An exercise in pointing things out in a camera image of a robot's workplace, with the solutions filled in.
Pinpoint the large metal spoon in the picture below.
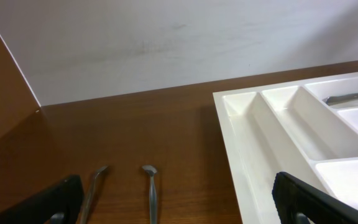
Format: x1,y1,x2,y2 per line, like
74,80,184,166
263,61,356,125
323,93,358,106

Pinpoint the small metal spoon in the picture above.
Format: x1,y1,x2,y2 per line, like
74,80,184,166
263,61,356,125
79,166,109,224
142,165,158,224

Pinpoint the left small metal spoon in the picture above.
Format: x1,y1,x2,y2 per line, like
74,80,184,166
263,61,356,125
79,166,109,224

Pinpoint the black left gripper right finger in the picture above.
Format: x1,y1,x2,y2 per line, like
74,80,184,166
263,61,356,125
272,172,358,224

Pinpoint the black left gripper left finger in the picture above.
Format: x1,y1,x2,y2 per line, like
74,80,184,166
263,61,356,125
0,175,84,224

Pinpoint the white plastic cutlery tray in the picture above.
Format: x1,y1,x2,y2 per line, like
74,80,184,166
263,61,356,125
213,72,358,223

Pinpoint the right small metal spoon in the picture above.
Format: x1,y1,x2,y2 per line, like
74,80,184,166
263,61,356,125
142,165,158,224

